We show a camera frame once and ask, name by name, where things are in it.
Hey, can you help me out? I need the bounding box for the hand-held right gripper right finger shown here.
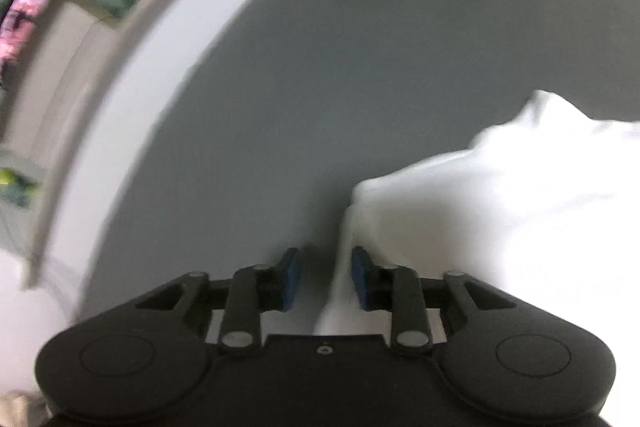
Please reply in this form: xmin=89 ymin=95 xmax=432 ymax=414
xmin=351 ymin=246 xmax=521 ymax=354

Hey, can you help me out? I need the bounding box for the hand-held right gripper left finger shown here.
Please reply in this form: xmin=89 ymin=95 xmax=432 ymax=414
xmin=130 ymin=247 xmax=303 ymax=355

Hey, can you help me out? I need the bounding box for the white shirt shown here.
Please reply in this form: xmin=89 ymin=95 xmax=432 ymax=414
xmin=315 ymin=89 xmax=640 ymax=343

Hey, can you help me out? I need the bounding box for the grey window sill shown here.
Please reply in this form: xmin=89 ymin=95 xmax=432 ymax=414
xmin=0 ymin=0 xmax=281 ymax=290

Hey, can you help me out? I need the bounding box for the lit monitor screen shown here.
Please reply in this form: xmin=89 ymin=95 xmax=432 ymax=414
xmin=0 ymin=0 xmax=68 ymax=80

